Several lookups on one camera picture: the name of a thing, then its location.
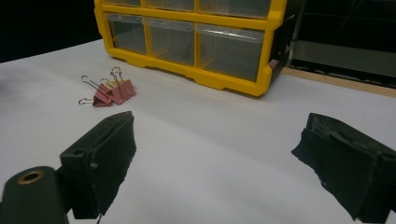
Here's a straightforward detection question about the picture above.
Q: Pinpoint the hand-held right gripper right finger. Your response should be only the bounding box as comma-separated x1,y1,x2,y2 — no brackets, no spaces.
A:
291,112,396,224

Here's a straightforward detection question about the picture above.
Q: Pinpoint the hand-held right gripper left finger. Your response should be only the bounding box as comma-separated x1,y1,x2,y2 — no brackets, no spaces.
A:
55,110,138,220

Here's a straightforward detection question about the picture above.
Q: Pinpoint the pale yellow binder clip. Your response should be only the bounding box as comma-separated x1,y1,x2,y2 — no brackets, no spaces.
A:
99,77,119,91

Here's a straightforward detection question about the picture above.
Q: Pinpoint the yellow black drawer organizer cabinet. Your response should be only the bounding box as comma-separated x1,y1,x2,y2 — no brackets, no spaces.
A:
93,0,298,98

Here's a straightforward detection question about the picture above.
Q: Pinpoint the white table cover sheet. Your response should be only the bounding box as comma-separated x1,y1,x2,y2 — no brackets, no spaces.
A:
0,38,396,224

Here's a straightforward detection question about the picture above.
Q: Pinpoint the group of clear organizer drawers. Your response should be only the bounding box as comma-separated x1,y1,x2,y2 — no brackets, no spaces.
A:
104,0,272,82

